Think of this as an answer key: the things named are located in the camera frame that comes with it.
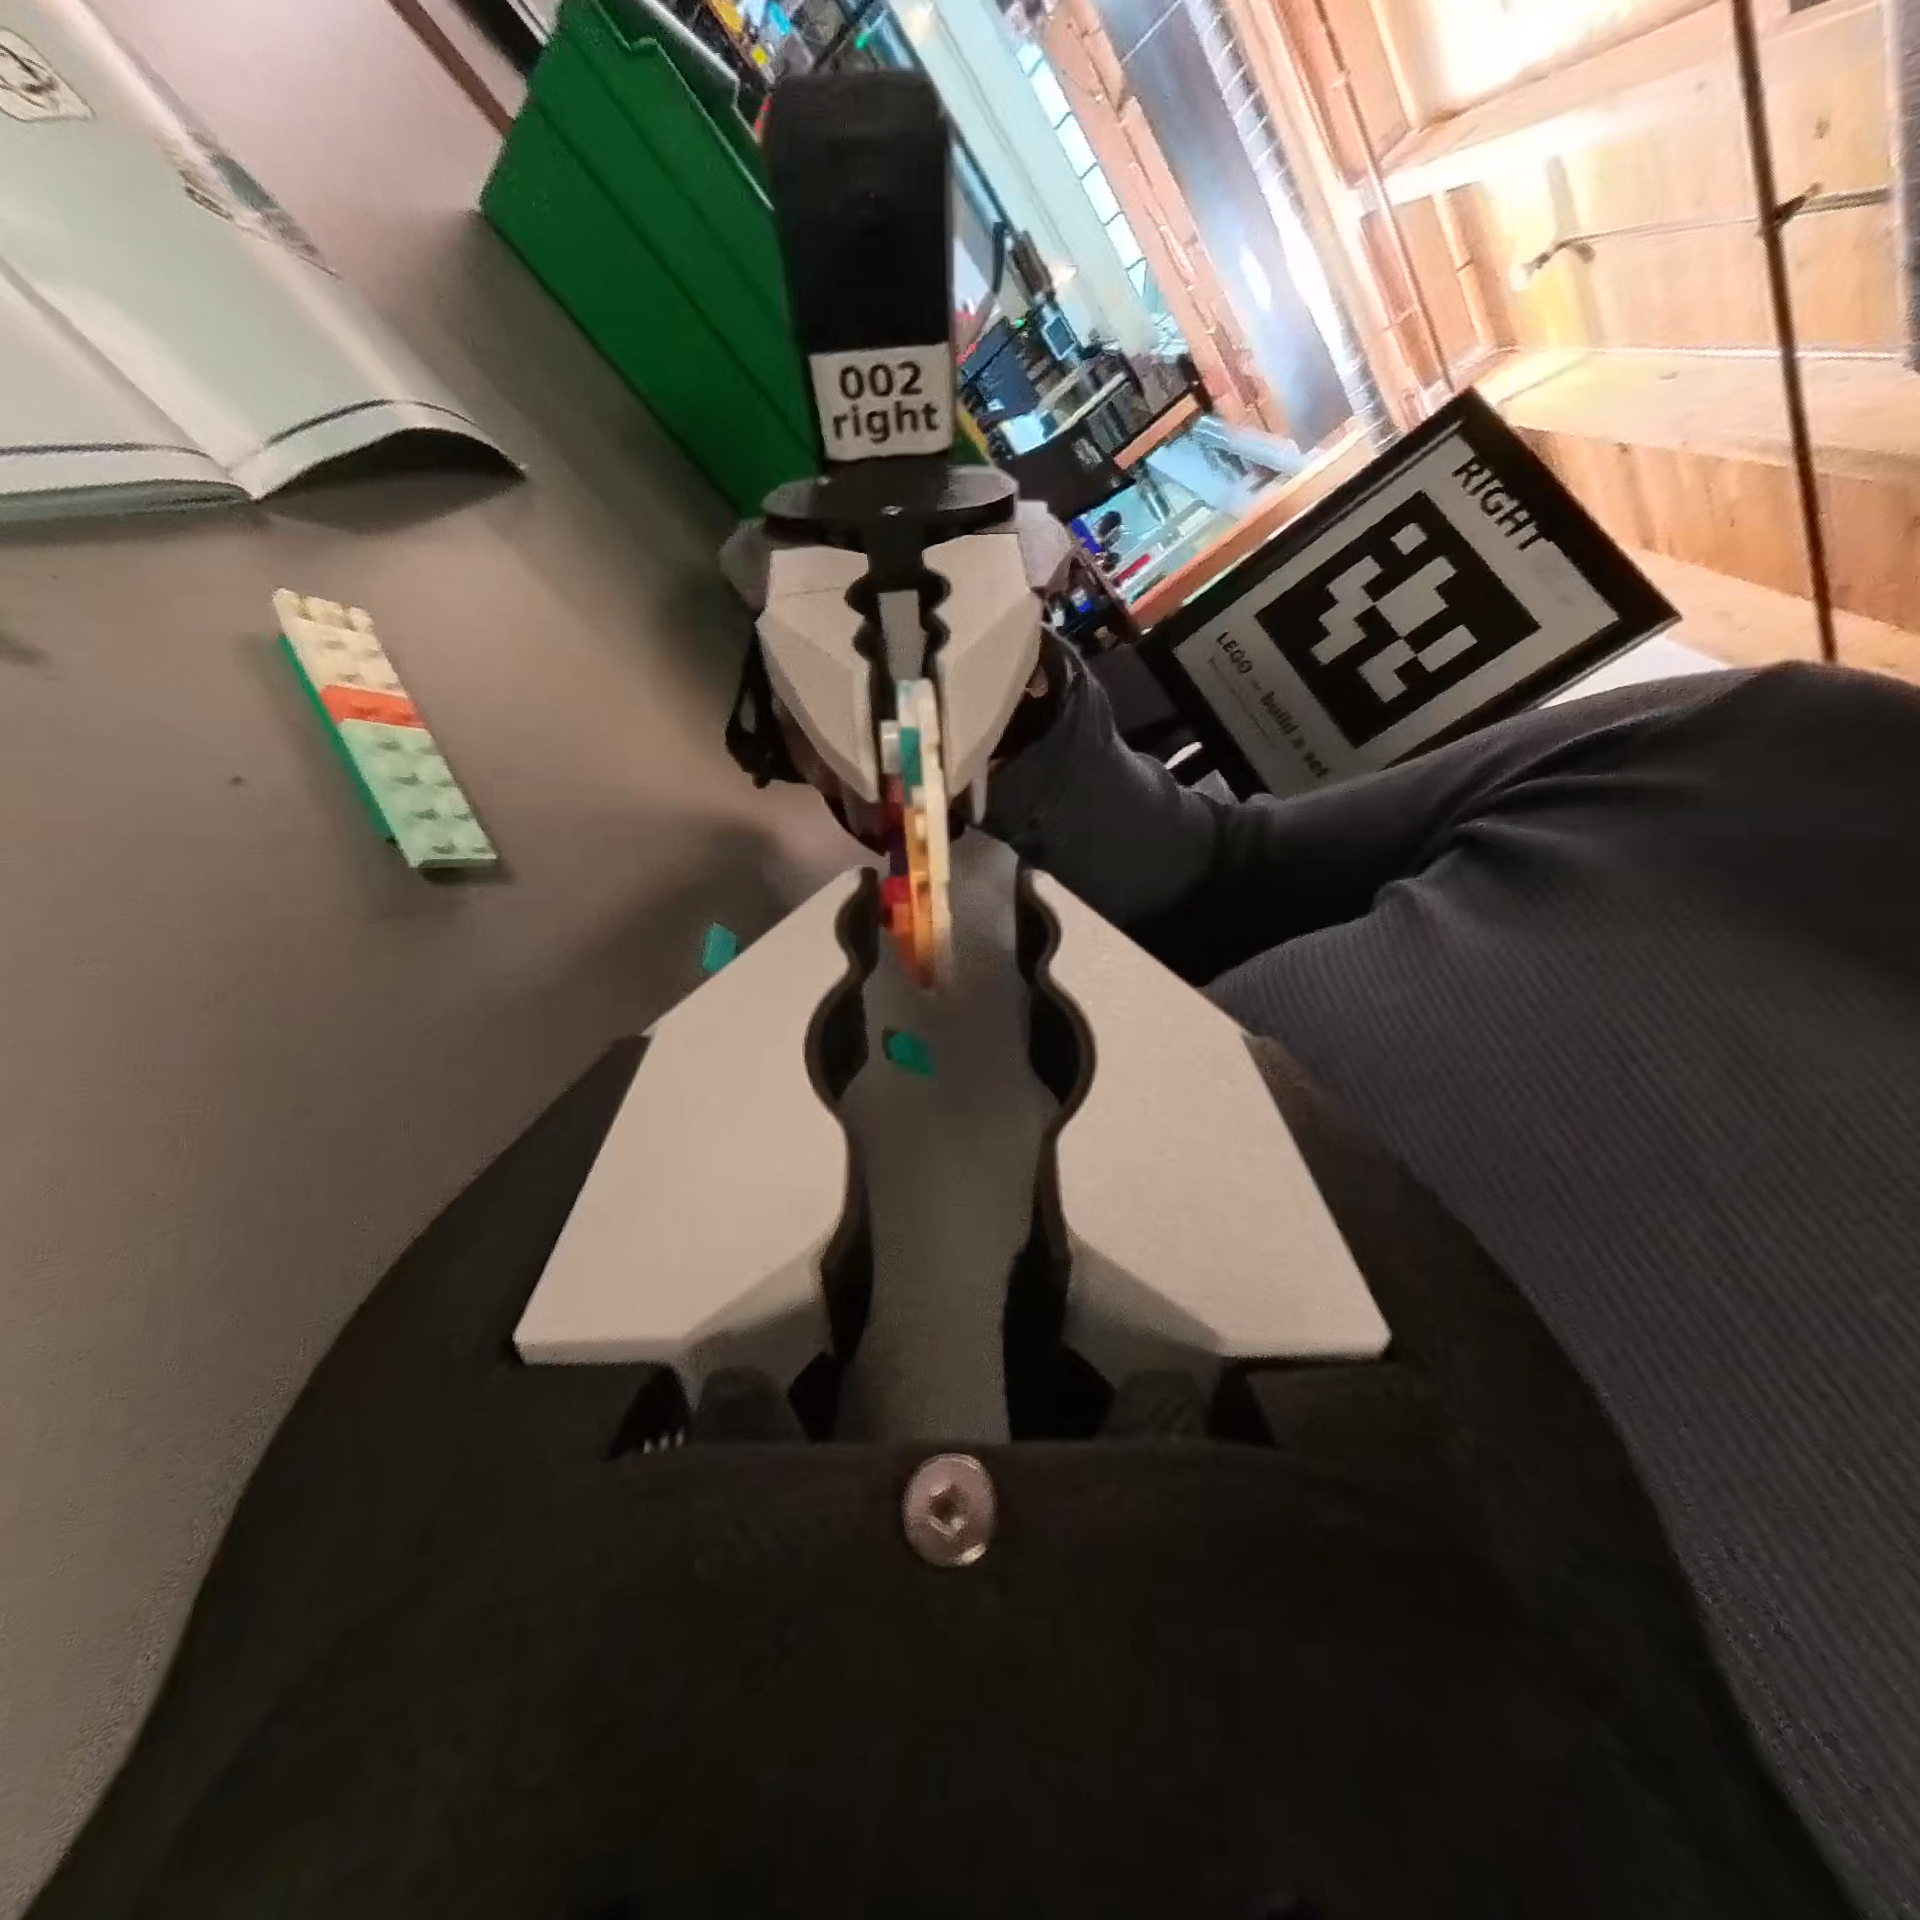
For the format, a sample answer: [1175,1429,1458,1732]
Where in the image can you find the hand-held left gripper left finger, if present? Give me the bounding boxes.
[512,865,882,1374]

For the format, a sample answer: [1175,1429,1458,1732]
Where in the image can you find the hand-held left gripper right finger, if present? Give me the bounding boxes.
[1012,865,1390,1368]

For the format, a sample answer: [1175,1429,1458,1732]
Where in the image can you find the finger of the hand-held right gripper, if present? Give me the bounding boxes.
[755,537,902,800]
[884,525,1043,828]

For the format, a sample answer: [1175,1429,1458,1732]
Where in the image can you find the round multicoloured lego disc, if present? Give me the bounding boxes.
[874,674,964,994]

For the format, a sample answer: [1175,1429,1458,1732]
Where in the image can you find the mint and white lego plate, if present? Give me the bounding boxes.
[273,588,501,880]

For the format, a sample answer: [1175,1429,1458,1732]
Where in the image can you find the lego instruction booklet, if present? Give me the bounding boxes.
[0,0,530,530]

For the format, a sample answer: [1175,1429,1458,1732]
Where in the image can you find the green plastic bin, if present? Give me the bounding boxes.
[477,0,908,514]

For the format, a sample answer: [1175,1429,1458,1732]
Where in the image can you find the cluttered background desk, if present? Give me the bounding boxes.
[951,277,1219,519]

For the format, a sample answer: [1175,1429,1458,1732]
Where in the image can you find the person's blue-grey ribbed clothing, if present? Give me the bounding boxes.
[1199,660,1920,1920]

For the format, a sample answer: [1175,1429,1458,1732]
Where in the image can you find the black and white tag sign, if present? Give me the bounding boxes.
[1135,386,1682,800]

